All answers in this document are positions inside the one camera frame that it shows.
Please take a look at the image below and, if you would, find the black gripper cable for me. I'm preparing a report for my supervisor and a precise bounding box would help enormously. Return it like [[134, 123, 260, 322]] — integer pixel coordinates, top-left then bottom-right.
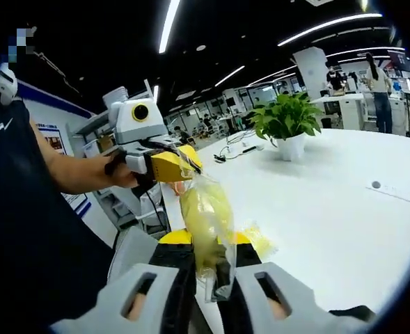
[[144, 189, 173, 233]]

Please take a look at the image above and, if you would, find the large yellow silicone block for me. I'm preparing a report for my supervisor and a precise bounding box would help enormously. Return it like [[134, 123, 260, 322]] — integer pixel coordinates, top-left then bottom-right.
[[171, 156, 237, 304]]

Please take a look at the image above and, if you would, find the white worn device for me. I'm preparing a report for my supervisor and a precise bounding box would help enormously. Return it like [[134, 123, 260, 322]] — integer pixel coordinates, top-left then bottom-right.
[[0, 67, 18, 106]]

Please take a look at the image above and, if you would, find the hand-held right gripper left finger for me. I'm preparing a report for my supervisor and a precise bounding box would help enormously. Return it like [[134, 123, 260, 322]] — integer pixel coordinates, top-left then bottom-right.
[[50, 229, 196, 334]]

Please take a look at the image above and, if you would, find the table cable cover plate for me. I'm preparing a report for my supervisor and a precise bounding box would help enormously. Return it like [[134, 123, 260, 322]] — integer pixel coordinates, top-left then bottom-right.
[[365, 180, 410, 207]]

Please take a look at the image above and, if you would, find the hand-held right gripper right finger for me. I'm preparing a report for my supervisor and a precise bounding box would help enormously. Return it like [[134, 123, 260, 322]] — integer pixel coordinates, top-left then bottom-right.
[[216, 231, 370, 334]]

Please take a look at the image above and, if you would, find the ceiling light strip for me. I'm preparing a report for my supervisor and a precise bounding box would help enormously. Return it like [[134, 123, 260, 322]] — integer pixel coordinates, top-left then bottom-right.
[[277, 13, 384, 47], [158, 0, 182, 54]]

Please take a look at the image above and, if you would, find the white plant pot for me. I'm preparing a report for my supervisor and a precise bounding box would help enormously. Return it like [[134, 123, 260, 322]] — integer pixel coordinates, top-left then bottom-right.
[[276, 134, 307, 162]]

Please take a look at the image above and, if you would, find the green potted plant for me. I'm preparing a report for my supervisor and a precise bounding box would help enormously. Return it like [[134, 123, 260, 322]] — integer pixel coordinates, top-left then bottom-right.
[[248, 90, 326, 148]]

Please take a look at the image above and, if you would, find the blue framed notice board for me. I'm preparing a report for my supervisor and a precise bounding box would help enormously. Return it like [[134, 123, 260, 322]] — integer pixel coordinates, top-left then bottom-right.
[[16, 79, 98, 218]]

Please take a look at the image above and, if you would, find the person in dark shirt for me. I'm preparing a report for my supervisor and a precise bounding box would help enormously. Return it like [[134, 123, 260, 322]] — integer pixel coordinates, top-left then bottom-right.
[[0, 97, 115, 334]]

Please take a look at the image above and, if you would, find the small yellow silicone block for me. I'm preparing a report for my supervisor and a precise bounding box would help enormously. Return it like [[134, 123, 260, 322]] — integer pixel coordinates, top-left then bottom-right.
[[237, 224, 277, 260]]

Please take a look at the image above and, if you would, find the person's left hand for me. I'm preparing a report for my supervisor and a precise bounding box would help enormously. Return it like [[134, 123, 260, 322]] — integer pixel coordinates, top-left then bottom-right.
[[102, 154, 139, 189]]

